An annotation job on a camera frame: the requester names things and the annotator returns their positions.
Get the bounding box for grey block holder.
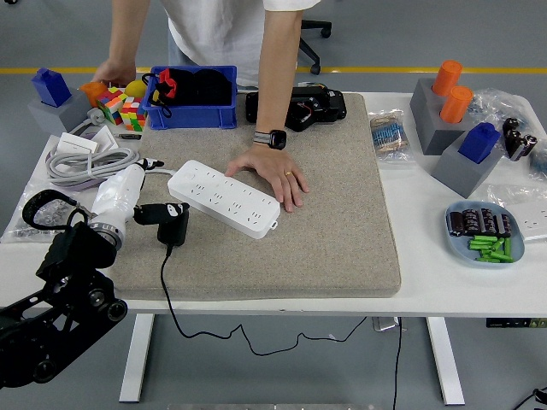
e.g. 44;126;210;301
430;131;505;200
27;88;93;138

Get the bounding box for black plug adapter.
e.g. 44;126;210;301
156;204;191;248

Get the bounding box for blue plastic bin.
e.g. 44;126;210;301
140;64;238;130

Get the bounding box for red black pouch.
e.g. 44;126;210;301
154;67;179;103

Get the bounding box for black pouches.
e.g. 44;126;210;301
170;67;234;107

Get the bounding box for white power strip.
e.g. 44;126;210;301
167;159;282;240

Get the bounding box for clear bag blue resistors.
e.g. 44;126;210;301
527;144;547;180
368;108;418;163

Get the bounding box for white flat box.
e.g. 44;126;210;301
55;132;100;155

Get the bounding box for clear bag black capacitors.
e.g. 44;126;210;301
472;87;547;172

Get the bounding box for thin black plug cord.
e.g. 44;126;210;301
159;243;368;356

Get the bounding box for black mechanical device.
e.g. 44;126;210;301
244;83;347;132

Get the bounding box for grey coiled power cord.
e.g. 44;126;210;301
45;107;177;189

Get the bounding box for black capacitor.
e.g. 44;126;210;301
446;211;467;238
480;208;500;235
463;208;484;236
495;213;514;238

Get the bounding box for multicolour puzzle cube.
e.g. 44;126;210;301
96;86;128;126
119;97;149;132

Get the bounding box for silver bracket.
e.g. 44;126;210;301
370;316;407;332

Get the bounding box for grey two-hole holder block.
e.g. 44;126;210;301
409;78;478;157

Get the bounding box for black wristwatch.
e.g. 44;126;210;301
252;129;288;150

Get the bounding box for clear bag of screws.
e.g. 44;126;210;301
1;179;93;245

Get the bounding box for grey-brown mat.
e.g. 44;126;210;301
106;92;402;300

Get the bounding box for black office chair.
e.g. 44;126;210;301
297;19;333;76

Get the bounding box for blue plastic block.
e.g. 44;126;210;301
31;67;73;108
457;121;502;166

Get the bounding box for person's right hand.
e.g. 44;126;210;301
91;59;138;89

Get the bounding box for white table leg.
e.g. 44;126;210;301
425;316;466;407
118;313;156;403

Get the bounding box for white paper card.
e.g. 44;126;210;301
91;125;120;151

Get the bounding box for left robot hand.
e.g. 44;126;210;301
90;156;191;235

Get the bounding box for orange cylinder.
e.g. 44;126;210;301
438;85;474;125
431;59;464;98

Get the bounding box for person's left hand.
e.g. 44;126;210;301
225;143;311;214

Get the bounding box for light blue plate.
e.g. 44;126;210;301
444;200;526;268

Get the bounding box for thin black cable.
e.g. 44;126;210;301
512;392;538;410

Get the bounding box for black table control panel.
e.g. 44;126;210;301
485;318;547;329

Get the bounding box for person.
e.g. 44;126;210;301
91;0;321;214

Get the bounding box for black hanging cable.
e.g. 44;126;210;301
391;316;405;410

